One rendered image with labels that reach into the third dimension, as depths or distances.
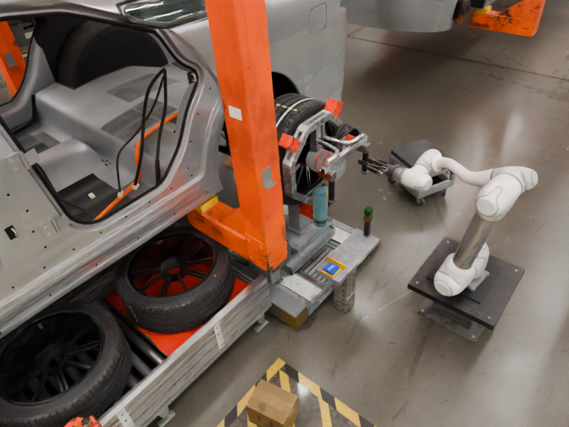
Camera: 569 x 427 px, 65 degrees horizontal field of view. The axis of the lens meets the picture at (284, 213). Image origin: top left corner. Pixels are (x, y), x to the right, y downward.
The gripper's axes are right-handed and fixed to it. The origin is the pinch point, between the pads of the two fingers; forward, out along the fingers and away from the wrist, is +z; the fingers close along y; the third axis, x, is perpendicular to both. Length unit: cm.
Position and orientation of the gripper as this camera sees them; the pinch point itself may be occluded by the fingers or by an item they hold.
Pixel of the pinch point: (365, 161)
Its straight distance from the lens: 273.1
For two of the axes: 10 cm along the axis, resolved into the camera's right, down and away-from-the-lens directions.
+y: 6.5, -5.3, 5.5
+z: -7.6, -3.8, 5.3
